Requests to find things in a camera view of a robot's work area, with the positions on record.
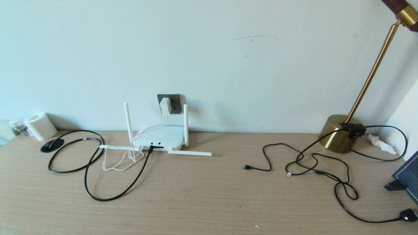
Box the white power adapter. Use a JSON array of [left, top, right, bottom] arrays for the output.
[[159, 97, 172, 115]]

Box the white adapter cable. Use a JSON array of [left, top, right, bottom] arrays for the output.
[[102, 114, 169, 172]]

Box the black ethernet cable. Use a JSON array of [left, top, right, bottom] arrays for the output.
[[48, 130, 164, 201]]

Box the white wifi router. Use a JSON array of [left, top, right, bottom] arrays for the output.
[[99, 103, 213, 156]]

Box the brass desk lamp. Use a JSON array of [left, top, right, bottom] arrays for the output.
[[318, 0, 418, 154]]

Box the black oval desk grommet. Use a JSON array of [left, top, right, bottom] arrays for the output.
[[40, 138, 65, 153]]

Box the white paper roll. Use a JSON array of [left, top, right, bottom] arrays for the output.
[[24, 113, 58, 141]]

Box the crumpled white tissue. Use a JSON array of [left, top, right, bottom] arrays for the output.
[[368, 134, 397, 155]]

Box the small clear jar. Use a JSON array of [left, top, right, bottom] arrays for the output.
[[9, 117, 30, 136]]

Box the translucent plastic object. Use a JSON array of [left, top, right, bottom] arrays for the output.
[[0, 120, 14, 146]]

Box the grey wall socket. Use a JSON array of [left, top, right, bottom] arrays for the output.
[[157, 94, 181, 114]]

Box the thin black usb cable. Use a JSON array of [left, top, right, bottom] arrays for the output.
[[242, 143, 360, 200]]

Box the black inline cord switch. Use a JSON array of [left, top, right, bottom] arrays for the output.
[[339, 122, 366, 139]]

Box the black lamp power cord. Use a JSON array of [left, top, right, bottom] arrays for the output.
[[296, 125, 418, 224]]

